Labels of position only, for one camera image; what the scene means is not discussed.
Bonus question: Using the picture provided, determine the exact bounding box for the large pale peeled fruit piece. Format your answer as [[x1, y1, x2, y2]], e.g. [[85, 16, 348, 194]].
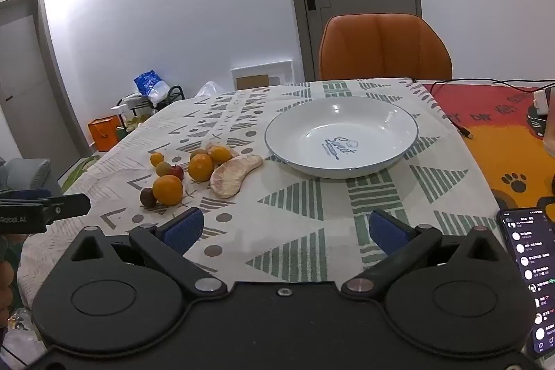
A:
[[210, 154, 264, 198]]

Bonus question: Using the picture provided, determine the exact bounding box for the patterned tablecloth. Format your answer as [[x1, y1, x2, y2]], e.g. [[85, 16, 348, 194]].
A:
[[17, 77, 513, 310]]

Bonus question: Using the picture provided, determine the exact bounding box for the grey seat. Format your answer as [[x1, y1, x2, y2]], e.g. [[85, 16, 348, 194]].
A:
[[0, 157, 62, 198]]

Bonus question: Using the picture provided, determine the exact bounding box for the green floor mat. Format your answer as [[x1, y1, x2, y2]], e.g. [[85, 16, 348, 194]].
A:
[[58, 155, 94, 191]]

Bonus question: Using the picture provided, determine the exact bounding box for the orange paper bag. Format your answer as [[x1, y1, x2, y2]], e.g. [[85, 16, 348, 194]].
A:
[[87, 116, 120, 152]]

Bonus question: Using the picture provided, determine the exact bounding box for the black smartphone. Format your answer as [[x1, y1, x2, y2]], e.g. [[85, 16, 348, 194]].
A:
[[496, 207, 555, 360]]

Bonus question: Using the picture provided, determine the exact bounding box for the blue plastic bag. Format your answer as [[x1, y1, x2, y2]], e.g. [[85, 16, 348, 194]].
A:
[[133, 69, 171, 101]]

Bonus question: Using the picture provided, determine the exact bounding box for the white bowl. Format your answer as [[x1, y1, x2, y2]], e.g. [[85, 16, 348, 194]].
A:
[[265, 97, 420, 179]]

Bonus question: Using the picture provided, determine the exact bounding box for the white framed board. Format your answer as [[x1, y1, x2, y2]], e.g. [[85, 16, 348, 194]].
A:
[[230, 59, 296, 92]]

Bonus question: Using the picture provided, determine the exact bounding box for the black shoe rack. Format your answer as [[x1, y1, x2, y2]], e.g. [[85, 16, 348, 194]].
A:
[[116, 85, 187, 123]]

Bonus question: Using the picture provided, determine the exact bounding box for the person's left hand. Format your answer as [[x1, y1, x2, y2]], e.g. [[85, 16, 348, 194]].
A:
[[0, 261, 18, 328]]

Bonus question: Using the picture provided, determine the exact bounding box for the large orange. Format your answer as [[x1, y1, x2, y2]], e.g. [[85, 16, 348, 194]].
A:
[[153, 175, 185, 206]]

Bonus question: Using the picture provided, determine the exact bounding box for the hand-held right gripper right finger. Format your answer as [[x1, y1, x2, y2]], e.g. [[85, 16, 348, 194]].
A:
[[342, 209, 508, 304]]

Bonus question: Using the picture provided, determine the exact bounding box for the red paw print mat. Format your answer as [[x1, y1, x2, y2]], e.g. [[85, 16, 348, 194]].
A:
[[422, 81, 555, 217]]

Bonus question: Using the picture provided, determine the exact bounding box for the orange leather chair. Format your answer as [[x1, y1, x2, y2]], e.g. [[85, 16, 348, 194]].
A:
[[318, 13, 454, 83]]

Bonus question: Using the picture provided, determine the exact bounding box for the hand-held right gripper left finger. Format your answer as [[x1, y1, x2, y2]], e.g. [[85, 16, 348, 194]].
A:
[[69, 207, 228, 302]]

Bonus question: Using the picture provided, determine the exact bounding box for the clear plastic bag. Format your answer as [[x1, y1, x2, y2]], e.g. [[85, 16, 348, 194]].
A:
[[193, 80, 236, 99]]

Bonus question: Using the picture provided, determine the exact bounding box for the black cable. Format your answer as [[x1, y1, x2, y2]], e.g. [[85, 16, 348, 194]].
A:
[[408, 77, 555, 139]]

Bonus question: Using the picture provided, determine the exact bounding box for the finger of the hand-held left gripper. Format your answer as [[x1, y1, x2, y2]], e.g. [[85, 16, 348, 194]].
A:
[[0, 188, 52, 201], [41, 193, 92, 224]]

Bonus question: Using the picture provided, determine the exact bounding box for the white charger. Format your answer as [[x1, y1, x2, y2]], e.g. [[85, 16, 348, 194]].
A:
[[532, 88, 555, 116]]

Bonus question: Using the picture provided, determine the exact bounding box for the grey side door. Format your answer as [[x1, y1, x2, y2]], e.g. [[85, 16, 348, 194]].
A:
[[0, 0, 84, 168]]

